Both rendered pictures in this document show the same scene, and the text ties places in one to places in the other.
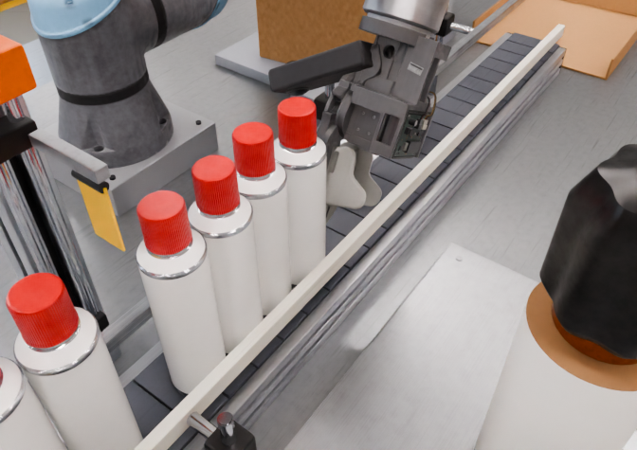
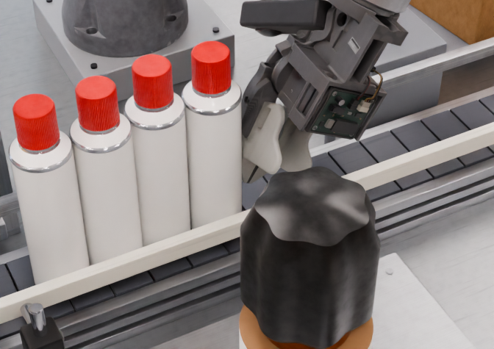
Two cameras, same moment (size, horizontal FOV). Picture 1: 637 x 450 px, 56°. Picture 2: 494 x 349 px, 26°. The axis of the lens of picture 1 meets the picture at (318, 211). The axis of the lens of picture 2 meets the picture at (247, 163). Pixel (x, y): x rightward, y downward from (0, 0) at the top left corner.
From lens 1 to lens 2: 0.47 m
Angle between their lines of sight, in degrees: 20
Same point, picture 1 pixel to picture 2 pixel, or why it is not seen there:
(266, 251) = (151, 183)
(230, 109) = not seen: hidden behind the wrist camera
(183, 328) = (36, 221)
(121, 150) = (112, 39)
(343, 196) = (262, 156)
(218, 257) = (85, 169)
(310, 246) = (212, 197)
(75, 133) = (73, 7)
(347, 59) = (302, 15)
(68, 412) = not seen: outside the picture
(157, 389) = (20, 279)
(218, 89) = not seen: outside the picture
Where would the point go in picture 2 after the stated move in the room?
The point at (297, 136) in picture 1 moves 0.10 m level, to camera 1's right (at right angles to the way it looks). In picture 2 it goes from (201, 81) to (310, 114)
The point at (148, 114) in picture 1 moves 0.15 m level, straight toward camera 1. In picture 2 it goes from (152, 7) to (121, 87)
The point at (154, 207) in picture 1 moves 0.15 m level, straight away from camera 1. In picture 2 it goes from (26, 106) to (72, 1)
